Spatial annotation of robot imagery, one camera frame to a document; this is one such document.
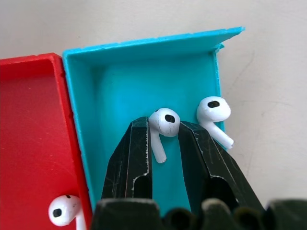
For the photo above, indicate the cyan plastic tray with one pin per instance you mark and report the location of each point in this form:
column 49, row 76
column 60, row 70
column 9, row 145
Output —
column 134, row 81

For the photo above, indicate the red plastic tray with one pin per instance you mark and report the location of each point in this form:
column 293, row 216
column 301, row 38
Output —
column 31, row 134

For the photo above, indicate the white earbud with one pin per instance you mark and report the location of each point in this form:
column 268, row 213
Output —
column 63, row 210
column 213, row 112
column 165, row 125

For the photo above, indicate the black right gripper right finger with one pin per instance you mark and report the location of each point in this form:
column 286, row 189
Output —
column 211, row 163

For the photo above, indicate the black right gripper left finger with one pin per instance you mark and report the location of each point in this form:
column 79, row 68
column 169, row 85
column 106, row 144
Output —
column 127, row 165

